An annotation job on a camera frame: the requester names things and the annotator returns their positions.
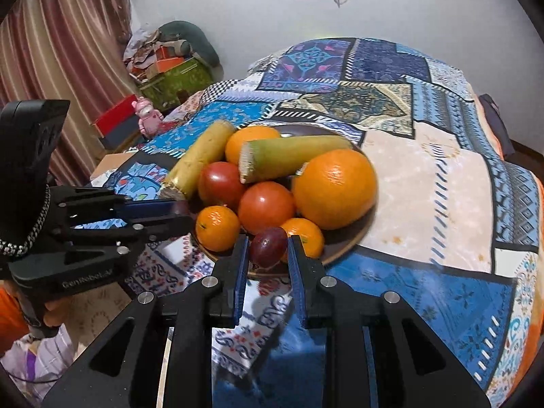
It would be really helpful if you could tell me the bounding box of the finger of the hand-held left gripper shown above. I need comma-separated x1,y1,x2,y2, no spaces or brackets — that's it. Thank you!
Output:
49,185,190,222
64,215,195,258

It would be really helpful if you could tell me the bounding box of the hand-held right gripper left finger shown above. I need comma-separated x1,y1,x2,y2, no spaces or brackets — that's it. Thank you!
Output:
42,235,251,408

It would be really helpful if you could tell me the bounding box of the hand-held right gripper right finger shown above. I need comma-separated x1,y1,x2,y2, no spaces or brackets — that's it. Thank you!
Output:
287,235,491,408

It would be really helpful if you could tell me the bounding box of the dark red grape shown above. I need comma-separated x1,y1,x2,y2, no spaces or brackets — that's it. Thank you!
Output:
249,227,290,268

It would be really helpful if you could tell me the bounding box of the small mandarin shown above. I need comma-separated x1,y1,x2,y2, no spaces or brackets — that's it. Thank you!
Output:
195,205,242,252
280,218,326,259

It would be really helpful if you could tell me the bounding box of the dark brown plate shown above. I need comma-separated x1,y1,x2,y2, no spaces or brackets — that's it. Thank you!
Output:
187,123,377,279

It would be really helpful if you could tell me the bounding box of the red tomato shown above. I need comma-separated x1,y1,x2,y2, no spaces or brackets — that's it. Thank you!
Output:
198,161,247,211
237,181,297,235

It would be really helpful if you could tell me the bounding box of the large orange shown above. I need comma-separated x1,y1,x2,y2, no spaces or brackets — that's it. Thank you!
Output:
291,149,379,230

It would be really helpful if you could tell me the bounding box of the medium orange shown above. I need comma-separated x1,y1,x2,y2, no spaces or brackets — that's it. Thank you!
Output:
224,125,282,166

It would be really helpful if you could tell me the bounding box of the person's left hand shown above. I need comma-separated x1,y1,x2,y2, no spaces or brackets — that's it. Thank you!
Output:
40,297,73,328

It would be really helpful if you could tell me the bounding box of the light wooden board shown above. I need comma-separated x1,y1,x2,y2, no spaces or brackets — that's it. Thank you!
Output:
89,151,141,179

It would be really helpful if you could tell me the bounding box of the dark grey box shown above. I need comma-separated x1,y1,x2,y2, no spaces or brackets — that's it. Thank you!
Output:
102,123,143,150

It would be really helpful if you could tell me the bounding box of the red box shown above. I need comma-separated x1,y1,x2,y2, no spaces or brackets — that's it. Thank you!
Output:
94,96,141,137

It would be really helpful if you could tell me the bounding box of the pink toy figure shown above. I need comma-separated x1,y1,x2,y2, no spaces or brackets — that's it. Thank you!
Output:
134,98,164,139

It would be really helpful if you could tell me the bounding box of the striped pink curtain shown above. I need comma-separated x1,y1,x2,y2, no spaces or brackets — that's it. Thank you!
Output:
0,0,141,188

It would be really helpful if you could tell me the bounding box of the green patterned box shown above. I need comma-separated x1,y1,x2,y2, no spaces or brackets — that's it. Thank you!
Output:
138,57,215,109

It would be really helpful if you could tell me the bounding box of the orange box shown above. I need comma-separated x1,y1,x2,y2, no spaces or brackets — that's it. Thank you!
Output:
153,47,188,73

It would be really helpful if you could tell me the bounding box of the pile of clothes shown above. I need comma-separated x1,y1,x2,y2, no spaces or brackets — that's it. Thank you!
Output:
123,28,192,79

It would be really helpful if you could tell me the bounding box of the patchwork printed blanket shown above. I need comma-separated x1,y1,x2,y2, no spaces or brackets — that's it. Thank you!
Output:
55,37,544,408

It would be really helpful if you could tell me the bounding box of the grey-green pillow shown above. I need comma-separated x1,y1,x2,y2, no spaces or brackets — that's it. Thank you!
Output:
158,20,222,68

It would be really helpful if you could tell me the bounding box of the orange cloth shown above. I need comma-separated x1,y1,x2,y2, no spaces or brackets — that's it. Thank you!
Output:
0,287,28,353

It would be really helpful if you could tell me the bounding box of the white purple floral cloth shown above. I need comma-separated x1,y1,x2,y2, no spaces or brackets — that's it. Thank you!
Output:
0,327,77,396

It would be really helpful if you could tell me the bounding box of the dark cushion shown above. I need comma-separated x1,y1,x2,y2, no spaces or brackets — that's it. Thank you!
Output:
480,93,517,158

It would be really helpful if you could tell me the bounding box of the black white braided cord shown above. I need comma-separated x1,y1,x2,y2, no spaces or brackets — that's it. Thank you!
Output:
0,185,52,258

